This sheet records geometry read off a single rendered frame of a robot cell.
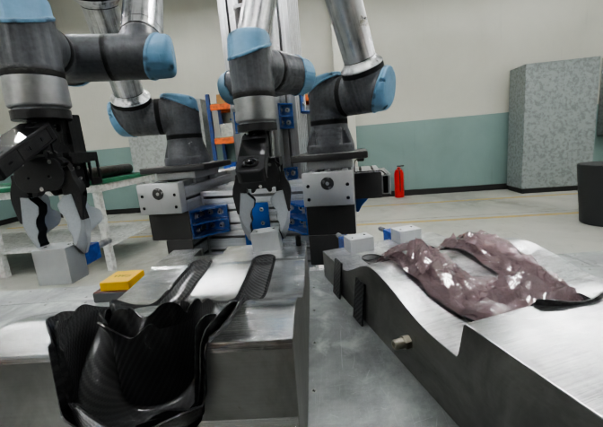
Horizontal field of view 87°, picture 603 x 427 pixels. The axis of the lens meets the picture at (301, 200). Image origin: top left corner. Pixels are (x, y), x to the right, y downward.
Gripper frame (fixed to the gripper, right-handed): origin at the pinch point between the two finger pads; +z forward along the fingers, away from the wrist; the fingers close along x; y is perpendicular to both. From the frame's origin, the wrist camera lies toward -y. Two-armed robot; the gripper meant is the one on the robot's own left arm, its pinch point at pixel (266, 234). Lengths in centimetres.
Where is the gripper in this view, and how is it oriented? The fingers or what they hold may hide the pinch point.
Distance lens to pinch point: 59.2
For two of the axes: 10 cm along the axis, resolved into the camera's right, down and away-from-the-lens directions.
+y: 0.3, -1.8, 9.8
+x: -10.0, 0.7, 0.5
